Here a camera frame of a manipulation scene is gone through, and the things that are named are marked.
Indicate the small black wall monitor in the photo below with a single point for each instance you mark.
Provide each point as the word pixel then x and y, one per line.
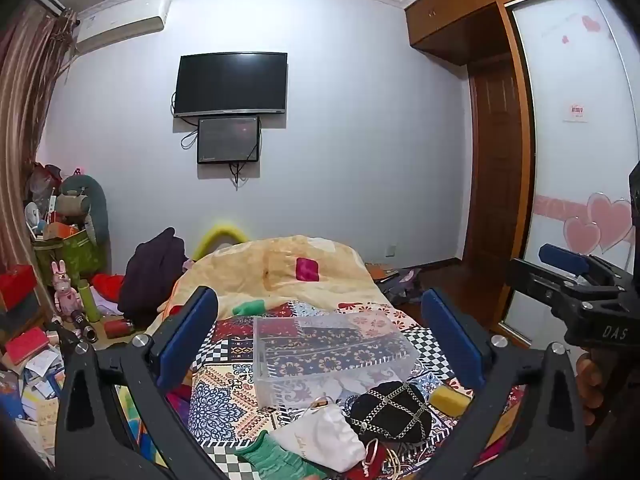
pixel 228 140

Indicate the person's right hand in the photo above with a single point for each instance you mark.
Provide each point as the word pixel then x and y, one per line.
pixel 586 380

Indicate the grey green plush toy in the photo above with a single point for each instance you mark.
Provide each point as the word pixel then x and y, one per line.
pixel 95 205

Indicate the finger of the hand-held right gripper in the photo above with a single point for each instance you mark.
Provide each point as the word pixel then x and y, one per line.
pixel 537 280
pixel 562 259

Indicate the wall-mounted black television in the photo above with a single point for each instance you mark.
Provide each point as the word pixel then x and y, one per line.
pixel 231 84

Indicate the black flashlight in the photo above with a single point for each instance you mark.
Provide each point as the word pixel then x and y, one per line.
pixel 84 327

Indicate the pink rabbit figure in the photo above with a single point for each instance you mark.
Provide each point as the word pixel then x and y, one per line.
pixel 65 295

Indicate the paper notice sticker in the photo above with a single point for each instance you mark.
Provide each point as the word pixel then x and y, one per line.
pixel 576 112

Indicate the dark purple clothing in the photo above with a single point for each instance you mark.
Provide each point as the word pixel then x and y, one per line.
pixel 152 275

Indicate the brown wooden door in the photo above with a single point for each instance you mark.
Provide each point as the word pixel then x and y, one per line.
pixel 495 170

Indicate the red cloth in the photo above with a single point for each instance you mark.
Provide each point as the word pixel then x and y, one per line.
pixel 107 285

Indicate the pile of bags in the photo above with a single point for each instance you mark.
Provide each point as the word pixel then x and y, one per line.
pixel 395 280

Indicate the small white fan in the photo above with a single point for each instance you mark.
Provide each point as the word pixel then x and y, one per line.
pixel 32 212

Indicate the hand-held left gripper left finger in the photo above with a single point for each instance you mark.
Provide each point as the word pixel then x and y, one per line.
pixel 192 330

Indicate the yellow sponge block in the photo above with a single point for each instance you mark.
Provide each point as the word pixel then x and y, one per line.
pixel 450 400

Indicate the patterned patchwork bedsheet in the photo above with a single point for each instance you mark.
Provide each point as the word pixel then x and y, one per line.
pixel 225 400

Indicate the pile of books and papers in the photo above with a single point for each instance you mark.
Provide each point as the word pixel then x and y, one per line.
pixel 30 395

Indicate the red can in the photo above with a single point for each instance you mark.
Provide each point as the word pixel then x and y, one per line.
pixel 117 329

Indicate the white cloth pouch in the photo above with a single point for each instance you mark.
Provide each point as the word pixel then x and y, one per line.
pixel 320 435

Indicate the red book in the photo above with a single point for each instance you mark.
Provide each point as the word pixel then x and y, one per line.
pixel 27 346

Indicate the clear plastic storage box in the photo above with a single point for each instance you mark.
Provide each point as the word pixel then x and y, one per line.
pixel 320 360

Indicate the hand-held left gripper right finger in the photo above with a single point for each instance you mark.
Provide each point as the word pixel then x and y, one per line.
pixel 450 340

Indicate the green knit cloth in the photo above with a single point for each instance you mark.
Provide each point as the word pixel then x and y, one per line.
pixel 277 460

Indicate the yellow quilt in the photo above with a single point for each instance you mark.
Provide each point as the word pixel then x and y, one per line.
pixel 280 270

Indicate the green storage bin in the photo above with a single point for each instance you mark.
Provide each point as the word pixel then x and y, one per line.
pixel 75 255

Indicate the white wall socket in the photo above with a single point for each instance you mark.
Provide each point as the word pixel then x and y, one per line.
pixel 391 250

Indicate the red box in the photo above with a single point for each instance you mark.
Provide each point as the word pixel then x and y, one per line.
pixel 17 285

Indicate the brown striped curtain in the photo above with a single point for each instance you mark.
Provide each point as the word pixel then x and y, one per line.
pixel 25 110

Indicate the wooden overhead cabinet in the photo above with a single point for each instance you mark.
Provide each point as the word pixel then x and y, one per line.
pixel 450 10

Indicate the small green cloth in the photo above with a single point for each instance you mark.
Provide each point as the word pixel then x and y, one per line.
pixel 249 307

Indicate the white air conditioner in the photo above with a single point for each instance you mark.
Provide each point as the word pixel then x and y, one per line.
pixel 120 22

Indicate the white heart-print sliding door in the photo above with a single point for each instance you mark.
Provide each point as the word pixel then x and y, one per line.
pixel 570 170

